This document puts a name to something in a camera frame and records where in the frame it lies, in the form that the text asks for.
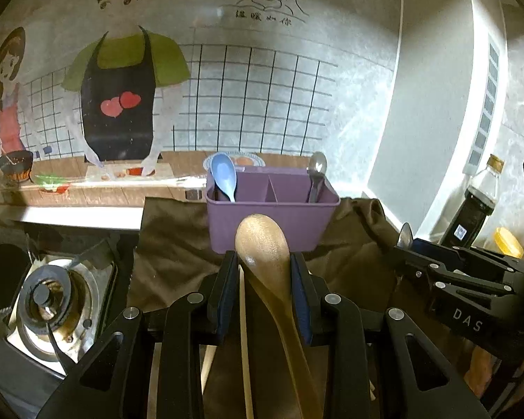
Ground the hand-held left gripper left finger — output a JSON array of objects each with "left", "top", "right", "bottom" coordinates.
[{"left": 37, "top": 251, "right": 241, "bottom": 419}]

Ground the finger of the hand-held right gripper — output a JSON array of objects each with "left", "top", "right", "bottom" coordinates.
[
  {"left": 393, "top": 247, "right": 516, "bottom": 297},
  {"left": 413, "top": 239, "right": 524, "bottom": 278}
]

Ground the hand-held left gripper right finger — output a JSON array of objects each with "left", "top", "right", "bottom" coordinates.
[{"left": 290, "top": 251, "right": 492, "bottom": 419}]

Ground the metal spoon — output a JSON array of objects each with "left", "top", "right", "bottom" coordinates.
[
  {"left": 396, "top": 222, "right": 415, "bottom": 249},
  {"left": 308, "top": 151, "right": 328, "bottom": 204}
]

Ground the wooden spoon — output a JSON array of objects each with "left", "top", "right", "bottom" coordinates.
[{"left": 235, "top": 213, "right": 324, "bottom": 419}]

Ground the purple utensil holder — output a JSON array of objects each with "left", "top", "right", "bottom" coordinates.
[{"left": 205, "top": 165, "right": 341, "bottom": 255}]

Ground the dark sauce bottle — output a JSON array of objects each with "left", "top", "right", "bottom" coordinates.
[{"left": 439, "top": 154, "right": 505, "bottom": 249}]

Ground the yellow lid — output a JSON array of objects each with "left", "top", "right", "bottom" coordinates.
[{"left": 485, "top": 227, "right": 524, "bottom": 259}]

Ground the brown cloth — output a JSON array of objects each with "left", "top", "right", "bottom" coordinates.
[{"left": 126, "top": 196, "right": 420, "bottom": 419}]

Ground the blue plastic spoon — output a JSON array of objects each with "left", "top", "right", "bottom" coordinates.
[{"left": 210, "top": 153, "right": 238, "bottom": 204}]

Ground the white vent grille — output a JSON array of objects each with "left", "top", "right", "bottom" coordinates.
[{"left": 463, "top": 32, "right": 501, "bottom": 175}]

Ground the black gas stove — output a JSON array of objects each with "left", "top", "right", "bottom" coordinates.
[{"left": 0, "top": 222, "right": 136, "bottom": 402}]

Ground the cartoon wall poster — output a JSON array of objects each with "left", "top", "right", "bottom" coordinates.
[{"left": 0, "top": 0, "right": 402, "bottom": 210}]

